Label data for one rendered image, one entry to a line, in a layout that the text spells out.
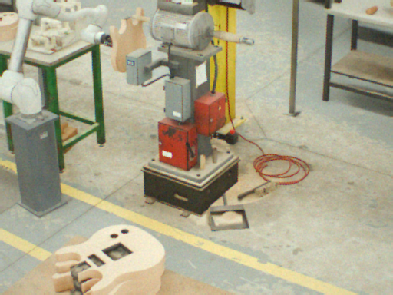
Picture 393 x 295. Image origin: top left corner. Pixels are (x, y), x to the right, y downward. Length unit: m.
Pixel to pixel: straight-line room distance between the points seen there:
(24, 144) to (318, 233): 2.08
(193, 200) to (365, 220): 1.22
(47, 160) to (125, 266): 2.29
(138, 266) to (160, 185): 2.36
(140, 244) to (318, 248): 2.05
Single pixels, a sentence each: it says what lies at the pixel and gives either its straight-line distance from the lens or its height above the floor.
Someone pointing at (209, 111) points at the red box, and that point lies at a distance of 5.00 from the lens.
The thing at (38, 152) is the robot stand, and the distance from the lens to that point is 5.14.
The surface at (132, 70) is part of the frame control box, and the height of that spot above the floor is 1.03.
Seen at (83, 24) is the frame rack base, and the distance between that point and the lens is 5.83.
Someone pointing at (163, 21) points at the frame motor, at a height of 1.31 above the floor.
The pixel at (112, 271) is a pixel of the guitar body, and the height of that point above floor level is 1.08.
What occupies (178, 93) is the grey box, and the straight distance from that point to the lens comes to 4.96.
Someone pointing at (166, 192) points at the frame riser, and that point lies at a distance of 5.35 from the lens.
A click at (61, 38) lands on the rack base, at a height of 1.01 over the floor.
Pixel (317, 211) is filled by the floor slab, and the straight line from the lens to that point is 5.36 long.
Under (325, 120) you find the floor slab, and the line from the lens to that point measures 6.63.
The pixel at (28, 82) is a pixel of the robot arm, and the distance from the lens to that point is 5.04.
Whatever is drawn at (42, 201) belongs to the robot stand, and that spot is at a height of 0.11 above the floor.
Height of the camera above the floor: 2.93
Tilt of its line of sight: 28 degrees down
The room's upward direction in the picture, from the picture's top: straight up
